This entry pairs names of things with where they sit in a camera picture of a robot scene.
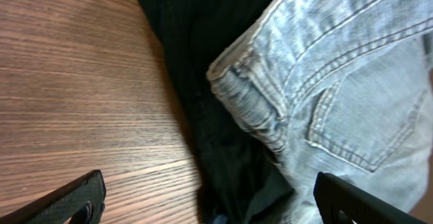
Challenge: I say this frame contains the light blue denim shorts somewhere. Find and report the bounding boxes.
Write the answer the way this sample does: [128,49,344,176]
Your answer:
[207,0,432,223]

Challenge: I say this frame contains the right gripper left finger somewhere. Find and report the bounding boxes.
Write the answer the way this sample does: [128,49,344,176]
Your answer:
[1,170,106,224]

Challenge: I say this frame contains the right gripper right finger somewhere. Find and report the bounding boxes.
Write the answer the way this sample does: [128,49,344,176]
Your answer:
[313,172,426,224]

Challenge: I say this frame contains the black garment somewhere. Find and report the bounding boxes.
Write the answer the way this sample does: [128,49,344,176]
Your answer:
[138,0,292,223]

